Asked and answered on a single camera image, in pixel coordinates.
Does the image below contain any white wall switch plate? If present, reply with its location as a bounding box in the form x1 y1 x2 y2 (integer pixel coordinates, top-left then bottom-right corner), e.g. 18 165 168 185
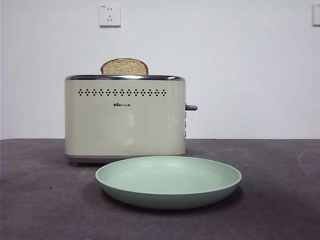
312 4 320 27

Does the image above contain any white wall socket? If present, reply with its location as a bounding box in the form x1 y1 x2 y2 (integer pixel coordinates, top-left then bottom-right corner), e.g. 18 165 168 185
99 4 122 28

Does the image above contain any cream toaster with chrome top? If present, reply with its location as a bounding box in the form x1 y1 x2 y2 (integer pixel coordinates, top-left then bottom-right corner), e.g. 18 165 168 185
64 74 198 167

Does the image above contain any toasted bread slice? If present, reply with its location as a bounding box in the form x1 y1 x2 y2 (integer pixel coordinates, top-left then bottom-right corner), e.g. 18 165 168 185
100 58 150 76

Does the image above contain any pale green round plate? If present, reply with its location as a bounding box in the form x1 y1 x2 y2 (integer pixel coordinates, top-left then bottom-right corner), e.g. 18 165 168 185
95 155 243 210

